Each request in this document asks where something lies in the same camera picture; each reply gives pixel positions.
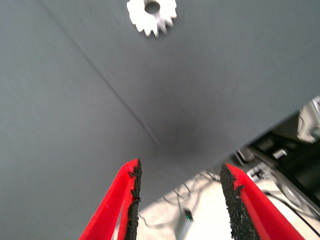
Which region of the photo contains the steel planetary gear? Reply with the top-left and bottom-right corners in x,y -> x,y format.
126,0 -> 178,38

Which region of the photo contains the grey plug with green light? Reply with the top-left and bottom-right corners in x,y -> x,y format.
178,207 -> 195,238

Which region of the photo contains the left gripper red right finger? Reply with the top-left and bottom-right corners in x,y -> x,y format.
219,162 -> 307,240

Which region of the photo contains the grey plastic housing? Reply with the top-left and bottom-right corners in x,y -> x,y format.
233,147 -> 268,182

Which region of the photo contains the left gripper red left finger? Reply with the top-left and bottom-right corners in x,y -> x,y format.
78,157 -> 143,240

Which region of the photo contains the black machine frame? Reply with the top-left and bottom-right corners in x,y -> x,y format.
249,124 -> 320,201

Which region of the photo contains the dark grey table cloth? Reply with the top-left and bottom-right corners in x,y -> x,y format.
0,0 -> 320,240

